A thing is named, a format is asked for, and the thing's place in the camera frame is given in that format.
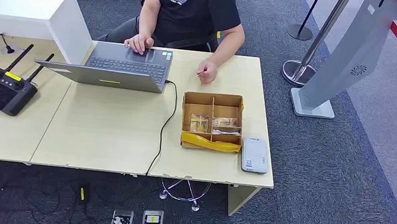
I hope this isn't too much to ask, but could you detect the person's right hand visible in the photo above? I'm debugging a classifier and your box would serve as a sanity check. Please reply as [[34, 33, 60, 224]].
[[123, 32, 156, 57]]

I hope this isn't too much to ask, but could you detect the person's left hand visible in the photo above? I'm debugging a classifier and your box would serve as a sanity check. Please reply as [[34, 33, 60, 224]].
[[195, 58, 220, 86]]

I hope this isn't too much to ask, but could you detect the room key card upright print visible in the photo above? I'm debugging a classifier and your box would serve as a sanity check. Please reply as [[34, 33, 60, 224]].
[[189, 113, 210, 134]]

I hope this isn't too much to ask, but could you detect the person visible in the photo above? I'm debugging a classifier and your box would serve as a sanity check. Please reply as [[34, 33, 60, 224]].
[[93, 0, 249, 88]]

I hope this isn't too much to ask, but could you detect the white card reader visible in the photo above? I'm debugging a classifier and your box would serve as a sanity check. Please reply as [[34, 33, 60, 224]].
[[239, 136, 272, 176]]

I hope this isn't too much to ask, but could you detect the cardboard divided box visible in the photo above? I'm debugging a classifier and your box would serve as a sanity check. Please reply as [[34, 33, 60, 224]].
[[178, 89, 247, 155]]

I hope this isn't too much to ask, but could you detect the grey laptop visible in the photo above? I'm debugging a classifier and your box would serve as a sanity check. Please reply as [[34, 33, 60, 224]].
[[32, 35, 174, 96]]

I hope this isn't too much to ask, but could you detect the white paper slip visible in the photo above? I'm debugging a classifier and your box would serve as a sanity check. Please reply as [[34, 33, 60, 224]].
[[212, 127, 242, 138]]

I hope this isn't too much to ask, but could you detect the white counter partition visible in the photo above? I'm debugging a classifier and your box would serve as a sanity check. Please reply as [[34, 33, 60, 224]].
[[0, 0, 98, 67]]

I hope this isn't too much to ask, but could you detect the beige desk leg panel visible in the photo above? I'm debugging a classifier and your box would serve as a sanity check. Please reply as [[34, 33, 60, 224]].
[[225, 184, 262, 220]]

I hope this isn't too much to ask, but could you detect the chrome stool base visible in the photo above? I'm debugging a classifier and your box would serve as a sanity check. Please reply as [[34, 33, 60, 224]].
[[157, 176, 213, 214]]

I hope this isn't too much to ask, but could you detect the black remote controller with antennas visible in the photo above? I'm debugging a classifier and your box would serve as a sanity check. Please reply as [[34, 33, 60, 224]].
[[0, 40, 56, 120]]

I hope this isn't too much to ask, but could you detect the grey kiosk stand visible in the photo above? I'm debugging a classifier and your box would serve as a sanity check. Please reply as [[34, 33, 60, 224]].
[[288, 0, 397, 126]]

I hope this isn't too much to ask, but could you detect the closed floor socket yellow label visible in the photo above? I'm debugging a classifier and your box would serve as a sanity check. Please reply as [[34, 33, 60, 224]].
[[141, 208, 165, 224]]

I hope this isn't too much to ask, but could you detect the open floor socket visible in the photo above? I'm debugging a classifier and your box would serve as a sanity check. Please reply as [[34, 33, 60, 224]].
[[110, 209, 135, 224]]

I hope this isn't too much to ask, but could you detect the black laptop power cable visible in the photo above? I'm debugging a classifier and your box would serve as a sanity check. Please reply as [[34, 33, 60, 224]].
[[144, 79, 180, 179]]

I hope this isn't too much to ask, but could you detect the silver stanchion post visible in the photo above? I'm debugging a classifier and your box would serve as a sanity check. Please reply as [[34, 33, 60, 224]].
[[280, 0, 353, 92]]

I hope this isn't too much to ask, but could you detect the black stanchion post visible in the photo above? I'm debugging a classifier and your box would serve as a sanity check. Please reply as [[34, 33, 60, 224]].
[[286, 0, 323, 43]]

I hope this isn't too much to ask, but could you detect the black floor cable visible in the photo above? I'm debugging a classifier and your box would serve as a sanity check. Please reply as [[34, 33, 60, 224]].
[[0, 170, 142, 224]]

